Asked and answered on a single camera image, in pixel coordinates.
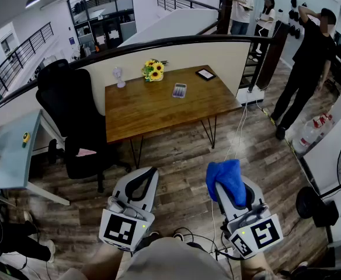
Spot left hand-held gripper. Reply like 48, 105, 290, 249
98, 166, 160, 253

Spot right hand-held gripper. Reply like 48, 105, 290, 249
214, 175, 285, 260

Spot blue cloth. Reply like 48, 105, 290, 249
205, 158, 248, 208

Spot lilac calculator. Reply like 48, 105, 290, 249
171, 82, 188, 99

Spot person's left forearm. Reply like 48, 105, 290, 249
79, 239, 127, 280

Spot person's right forearm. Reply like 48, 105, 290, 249
239, 251, 279, 280

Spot black hairpin table leg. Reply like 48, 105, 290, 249
128, 135, 144, 170
200, 114, 218, 150

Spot black standing fan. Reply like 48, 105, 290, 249
295, 129, 341, 229

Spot person's beige shirt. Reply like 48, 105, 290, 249
116, 237, 232, 280

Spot clear plastic jug red label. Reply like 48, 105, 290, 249
292, 118, 320, 155

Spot yellow black floor strip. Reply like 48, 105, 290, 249
260, 107, 277, 126

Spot white power strip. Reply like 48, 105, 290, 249
236, 86, 266, 106

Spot black office chair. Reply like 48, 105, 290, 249
35, 58, 133, 194

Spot clear spray bottle red trigger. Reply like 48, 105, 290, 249
312, 112, 335, 128

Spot sunflower bouquet in white vase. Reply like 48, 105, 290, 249
141, 58, 169, 83

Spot light grey desk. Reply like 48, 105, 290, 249
0, 109, 71, 207

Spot black framed glass doors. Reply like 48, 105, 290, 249
67, 0, 138, 58

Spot group of black hanging bags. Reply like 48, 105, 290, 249
288, 0, 309, 40

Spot white floor cable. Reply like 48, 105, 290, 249
223, 99, 265, 162

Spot black picture frame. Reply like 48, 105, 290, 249
195, 67, 217, 82

